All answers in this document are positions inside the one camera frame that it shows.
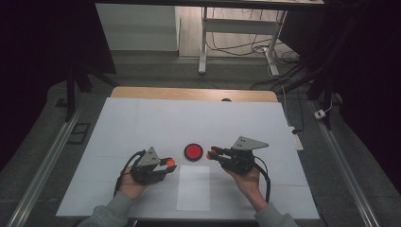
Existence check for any tangle of black floor cables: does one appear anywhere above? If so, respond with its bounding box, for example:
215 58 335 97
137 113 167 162
206 8 305 135

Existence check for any aluminium floor rail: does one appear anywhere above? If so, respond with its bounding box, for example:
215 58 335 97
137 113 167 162
6 107 84 227
308 100 381 227

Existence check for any white cabinet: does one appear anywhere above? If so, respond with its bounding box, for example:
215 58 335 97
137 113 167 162
95 3 182 52

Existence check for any white paper sheet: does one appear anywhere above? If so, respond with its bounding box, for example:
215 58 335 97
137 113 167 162
176 165 211 212

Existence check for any white desk frame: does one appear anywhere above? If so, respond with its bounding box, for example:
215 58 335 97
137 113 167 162
198 6 288 78

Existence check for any black floor frame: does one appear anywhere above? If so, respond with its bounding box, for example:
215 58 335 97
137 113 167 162
67 122 92 146

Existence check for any person's right hand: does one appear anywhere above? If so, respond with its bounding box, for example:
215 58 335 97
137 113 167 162
225 166 269 212

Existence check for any white power strip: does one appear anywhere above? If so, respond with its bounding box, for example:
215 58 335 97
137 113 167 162
288 126 305 151

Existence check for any large white table cover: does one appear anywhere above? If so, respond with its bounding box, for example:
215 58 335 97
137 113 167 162
56 96 321 220

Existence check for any dark curtain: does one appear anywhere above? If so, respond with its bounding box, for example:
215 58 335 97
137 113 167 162
0 0 117 171
280 0 401 190

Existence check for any right hand-held gripper black cable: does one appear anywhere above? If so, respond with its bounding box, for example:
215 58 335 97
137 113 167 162
252 155 271 203

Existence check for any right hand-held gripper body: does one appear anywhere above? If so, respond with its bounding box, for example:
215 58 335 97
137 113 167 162
221 135 270 175

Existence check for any black tripod stand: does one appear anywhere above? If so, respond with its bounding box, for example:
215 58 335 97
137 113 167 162
64 62 121 122
277 62 339 131

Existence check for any red round ink pad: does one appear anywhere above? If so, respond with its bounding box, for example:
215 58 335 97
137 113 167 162
183 143 204 163

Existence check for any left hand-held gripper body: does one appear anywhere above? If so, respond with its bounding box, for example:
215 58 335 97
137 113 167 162
130 147 166 186

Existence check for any person's left hand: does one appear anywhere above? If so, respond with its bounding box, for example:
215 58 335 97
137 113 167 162
118 166 149 201

